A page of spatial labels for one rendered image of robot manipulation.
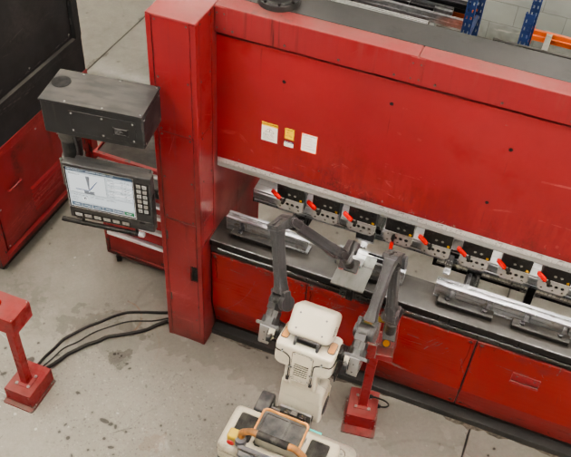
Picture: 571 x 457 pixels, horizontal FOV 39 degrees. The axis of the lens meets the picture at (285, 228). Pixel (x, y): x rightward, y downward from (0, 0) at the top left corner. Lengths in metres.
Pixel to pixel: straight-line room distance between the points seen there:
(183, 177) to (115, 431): 1.58
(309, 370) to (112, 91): 1.56
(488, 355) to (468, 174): 1.14
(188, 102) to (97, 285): 2.05
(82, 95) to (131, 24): 4.32
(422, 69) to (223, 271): 1.84
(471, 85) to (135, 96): 1.50
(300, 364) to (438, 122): 1.25
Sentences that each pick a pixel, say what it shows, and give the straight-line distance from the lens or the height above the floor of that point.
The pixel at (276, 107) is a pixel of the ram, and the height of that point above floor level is 1.82.
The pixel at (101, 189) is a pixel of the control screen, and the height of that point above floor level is 1.47.
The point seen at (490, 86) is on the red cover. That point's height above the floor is 2.25.
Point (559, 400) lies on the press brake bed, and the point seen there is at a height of 0.52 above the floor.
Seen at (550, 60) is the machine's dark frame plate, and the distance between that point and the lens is 3.69.
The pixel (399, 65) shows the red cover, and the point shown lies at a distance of 3.57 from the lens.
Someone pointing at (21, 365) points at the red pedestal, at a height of 0.30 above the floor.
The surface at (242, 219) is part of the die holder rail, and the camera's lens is 4.55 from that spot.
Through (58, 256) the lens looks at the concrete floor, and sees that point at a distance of 5.80.
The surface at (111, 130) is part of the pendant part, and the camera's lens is 3.78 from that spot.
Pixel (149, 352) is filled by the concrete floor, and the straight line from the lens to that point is 5.18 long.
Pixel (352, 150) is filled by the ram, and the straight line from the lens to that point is 3.92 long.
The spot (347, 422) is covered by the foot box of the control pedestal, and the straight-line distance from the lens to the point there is 4.88.
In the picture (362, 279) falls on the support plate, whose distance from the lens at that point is 4.26.
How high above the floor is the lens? 4.16
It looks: 45 degrees down
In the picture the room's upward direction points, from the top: 4 degrees clockwise
